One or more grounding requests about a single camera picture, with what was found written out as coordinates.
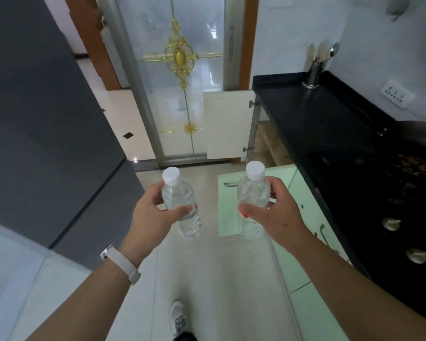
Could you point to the clear water bottle white cap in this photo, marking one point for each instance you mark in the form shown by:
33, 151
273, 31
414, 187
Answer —
181, 200

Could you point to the silver stove knob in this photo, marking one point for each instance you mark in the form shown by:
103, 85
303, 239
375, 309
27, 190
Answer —
391, 224
417, 256

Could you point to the light green base cabinets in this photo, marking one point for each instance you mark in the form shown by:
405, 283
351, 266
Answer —
305, 280

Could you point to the frosted glass door gold ornament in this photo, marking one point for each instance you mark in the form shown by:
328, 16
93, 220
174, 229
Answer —
177, 85

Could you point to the white wrist watch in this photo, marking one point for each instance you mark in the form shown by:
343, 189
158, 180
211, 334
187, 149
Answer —
122, 262

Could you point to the grey refrigerator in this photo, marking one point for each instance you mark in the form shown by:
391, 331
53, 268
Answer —
46, 120

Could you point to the white wall socket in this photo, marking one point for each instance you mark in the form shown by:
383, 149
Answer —
397, 94

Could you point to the person's right thumb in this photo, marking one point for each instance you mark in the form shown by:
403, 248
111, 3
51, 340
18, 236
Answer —
252, 210

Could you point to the bundle of chopsticks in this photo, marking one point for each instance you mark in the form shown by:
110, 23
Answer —
319, 52

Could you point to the white sneaker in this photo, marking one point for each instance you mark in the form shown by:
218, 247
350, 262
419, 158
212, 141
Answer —
179, 319

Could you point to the steel spoon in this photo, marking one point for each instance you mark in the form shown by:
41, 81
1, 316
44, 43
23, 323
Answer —
334, 50

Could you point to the person's left hand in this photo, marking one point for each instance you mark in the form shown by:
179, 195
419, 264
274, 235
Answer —
145, 223

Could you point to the person's left forearm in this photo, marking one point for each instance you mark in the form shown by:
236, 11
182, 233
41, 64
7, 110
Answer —
88, 305

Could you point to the white cabinet door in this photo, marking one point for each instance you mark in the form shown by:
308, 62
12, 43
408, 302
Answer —
229, 124

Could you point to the steel utensil holder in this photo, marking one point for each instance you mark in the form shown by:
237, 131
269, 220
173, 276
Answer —
313, 75

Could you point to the person's right hand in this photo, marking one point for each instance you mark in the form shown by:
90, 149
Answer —
282, 218

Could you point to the black gas stove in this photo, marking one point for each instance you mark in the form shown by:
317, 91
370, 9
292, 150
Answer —
383, 209

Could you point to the person's left thumb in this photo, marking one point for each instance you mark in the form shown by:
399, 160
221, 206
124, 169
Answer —
179, 212

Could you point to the clear water bottle red label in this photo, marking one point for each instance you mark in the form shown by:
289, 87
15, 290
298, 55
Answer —
252, 191

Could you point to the black wok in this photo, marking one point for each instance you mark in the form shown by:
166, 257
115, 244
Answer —
417, 138

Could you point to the person's right forearm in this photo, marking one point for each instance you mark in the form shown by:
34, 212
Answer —
351, 291

